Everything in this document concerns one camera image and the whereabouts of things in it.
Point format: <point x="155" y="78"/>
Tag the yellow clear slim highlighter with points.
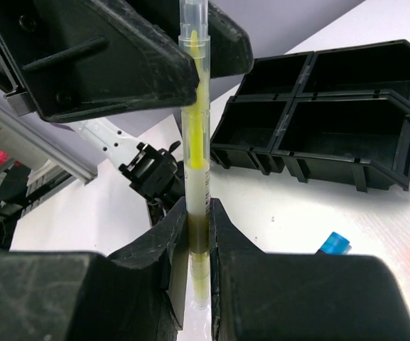
<point x="197" y="160"/>

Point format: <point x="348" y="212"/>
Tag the black four-compartment organizer tray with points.
<point x="340" y="115"/>

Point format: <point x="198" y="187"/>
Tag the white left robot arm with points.
<point x="153" y="173"/>

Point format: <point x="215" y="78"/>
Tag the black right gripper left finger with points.
<point x="135" y="293"/>

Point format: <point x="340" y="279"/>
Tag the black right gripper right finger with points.
<point x="260" y="296"/>

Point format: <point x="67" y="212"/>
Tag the blue cap black highlighter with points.
<point x="335" y="244"/>

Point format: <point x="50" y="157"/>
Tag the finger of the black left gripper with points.
<point x="223" y="47"/>
<point x="75" y="60"/>

